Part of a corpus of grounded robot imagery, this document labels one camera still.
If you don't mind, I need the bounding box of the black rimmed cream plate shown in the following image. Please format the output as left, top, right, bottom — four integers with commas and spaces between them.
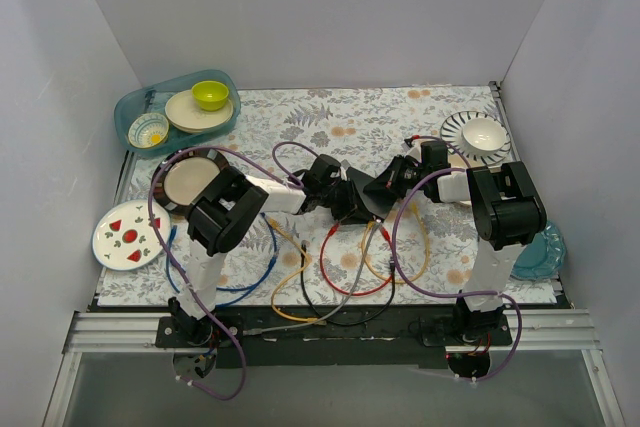
152, 148, 229, 217

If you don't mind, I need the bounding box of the black ethernet cable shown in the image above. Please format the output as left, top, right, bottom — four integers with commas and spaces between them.
299, 240, 397, 327

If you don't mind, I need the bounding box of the aluminium frame rail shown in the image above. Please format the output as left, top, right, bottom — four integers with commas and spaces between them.
42, 311, 166, 427

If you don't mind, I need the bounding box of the white bowl on striped plate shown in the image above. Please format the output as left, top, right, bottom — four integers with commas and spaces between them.
462, 118, 507, 153

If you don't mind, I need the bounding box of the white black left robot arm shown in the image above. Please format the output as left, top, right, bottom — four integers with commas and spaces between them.
169, 151, 374, 347

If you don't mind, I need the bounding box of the watermelon print white plate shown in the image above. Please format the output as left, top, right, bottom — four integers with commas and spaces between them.
92, 199, 172, 271

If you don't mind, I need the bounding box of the yellow ethernet cable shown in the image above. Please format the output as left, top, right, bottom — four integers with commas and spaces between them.
360, 201, 432, 284
266, 215, 321, 323

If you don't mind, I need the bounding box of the grey ethernet cable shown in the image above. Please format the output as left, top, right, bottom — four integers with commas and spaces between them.
243, 221, 379, 336

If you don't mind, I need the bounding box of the floral patterned table mat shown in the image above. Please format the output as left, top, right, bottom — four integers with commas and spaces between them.
97, 85, 561, 306

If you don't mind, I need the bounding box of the lime green bowl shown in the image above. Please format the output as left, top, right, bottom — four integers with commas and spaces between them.
191, 80, 230, 111

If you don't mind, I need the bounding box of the black network switch box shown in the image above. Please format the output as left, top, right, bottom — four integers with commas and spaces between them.
346, 167, 399, 220

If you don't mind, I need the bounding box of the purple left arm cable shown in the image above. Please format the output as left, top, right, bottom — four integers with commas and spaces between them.
148, 141, 321, 401

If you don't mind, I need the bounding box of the teal plastic tray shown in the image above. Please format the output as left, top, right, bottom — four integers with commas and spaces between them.
114, 69, 241, 158

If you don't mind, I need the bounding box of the cream plate in tray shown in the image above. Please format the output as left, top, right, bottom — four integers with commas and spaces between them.
165, 91, 234, 132

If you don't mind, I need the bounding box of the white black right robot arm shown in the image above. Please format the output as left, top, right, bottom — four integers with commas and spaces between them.
363, 136, 547, 345

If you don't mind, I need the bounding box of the white blue patterned bowl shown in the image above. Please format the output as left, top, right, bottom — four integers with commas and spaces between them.
127, 112, 169, 149

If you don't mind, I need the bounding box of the blue striped white plate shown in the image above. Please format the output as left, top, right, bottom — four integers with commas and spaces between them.
440, 111, 512, 166

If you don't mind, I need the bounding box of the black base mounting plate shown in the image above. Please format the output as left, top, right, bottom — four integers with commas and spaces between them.
154, 304, 501, 368

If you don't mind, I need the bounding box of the teal scalloped plate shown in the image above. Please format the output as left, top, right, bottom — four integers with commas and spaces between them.
511, 221, 566, 281

